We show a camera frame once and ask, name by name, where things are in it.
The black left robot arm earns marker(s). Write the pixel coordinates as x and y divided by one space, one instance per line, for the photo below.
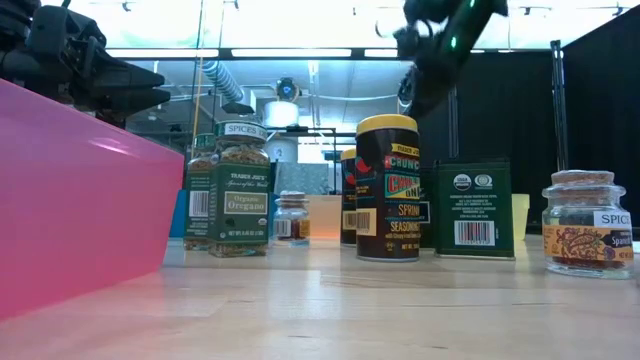
15 15

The small clear cup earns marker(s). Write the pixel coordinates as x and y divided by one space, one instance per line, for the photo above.
291 220

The grey curtain stand pole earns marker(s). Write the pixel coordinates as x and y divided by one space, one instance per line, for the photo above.
559 110

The dark green spice tin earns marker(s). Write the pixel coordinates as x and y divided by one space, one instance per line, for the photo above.
475 210

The silver flexible ceiling duct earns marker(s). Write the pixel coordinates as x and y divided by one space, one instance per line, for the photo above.
222 77

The black curtain partition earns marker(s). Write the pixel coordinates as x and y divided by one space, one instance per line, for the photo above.
600 125

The blue plastic bin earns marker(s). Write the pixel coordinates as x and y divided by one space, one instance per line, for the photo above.
177 215

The oregano glass jar green label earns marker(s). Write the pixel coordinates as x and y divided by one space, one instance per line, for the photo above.
240 200
197 200

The orange plastic bin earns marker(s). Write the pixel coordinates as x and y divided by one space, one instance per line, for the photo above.
325 217

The white round ceiling device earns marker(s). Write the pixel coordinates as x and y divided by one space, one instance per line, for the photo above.
281 112

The small glass jar cork lid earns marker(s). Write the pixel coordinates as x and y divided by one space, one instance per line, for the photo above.
587 225

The long ceiling light bar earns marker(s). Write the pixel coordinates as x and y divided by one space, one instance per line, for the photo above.
290 52

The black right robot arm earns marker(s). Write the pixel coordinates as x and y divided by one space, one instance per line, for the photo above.
465 25

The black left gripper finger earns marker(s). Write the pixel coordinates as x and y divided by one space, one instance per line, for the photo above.
130 75
135 100

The yellow plastic bin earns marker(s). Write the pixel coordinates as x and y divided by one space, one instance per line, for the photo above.
520 215

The pink plastic tray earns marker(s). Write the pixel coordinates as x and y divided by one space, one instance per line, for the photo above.
75 200

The black spice can yellow lid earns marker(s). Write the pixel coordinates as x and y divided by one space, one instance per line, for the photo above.
348 200
387 200

